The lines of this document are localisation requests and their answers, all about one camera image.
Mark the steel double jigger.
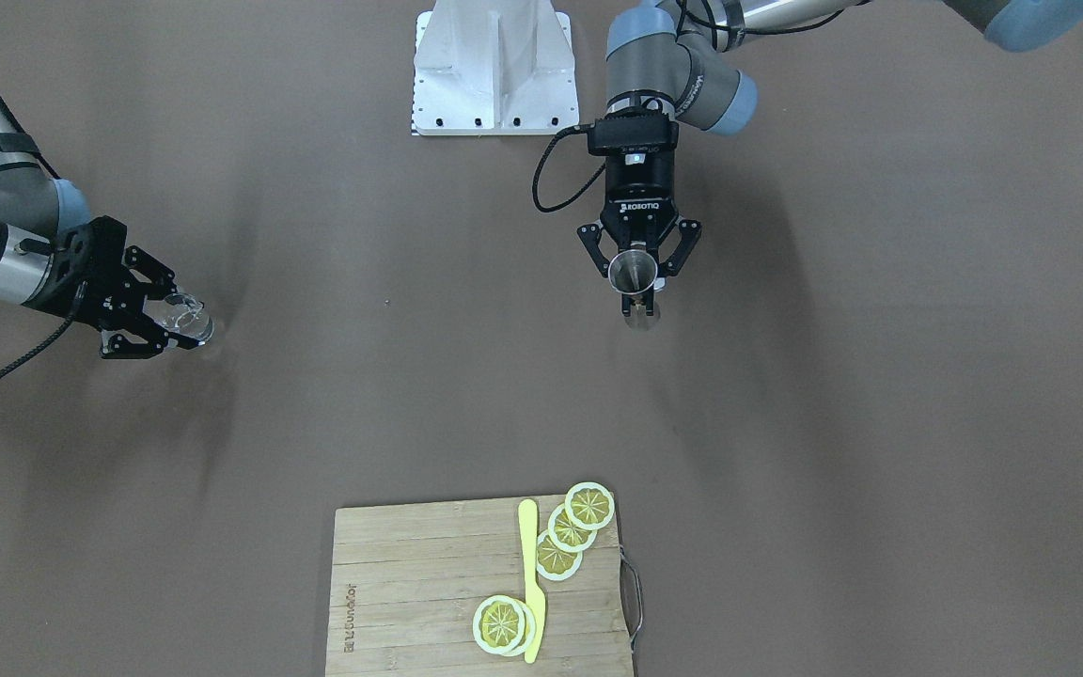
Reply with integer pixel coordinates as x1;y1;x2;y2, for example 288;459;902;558
606;248;658;331

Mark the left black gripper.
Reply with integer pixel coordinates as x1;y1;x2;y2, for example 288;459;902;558
576;118;703;294

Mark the bamboo cutting board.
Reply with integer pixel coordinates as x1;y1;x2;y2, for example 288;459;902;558
323;497;637;676

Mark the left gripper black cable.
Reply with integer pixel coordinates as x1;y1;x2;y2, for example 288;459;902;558
531;123;610;213

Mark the lemon slice near knife handle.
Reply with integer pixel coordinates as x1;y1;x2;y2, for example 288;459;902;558
536;534;583;582

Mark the yellow plastic knife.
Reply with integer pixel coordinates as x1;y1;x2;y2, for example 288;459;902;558
517;498;547;664

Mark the clear glass measuring cup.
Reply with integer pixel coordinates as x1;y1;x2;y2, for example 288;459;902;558
155;291;214;344

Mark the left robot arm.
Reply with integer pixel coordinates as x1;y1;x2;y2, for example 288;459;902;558
533;1;1083;326

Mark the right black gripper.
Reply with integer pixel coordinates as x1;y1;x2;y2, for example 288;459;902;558
34;217;199;359

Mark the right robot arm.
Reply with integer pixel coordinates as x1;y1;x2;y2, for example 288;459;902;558
0;95;203;359

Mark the lemon slice middle of row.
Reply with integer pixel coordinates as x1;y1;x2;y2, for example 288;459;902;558
546;505;598;554

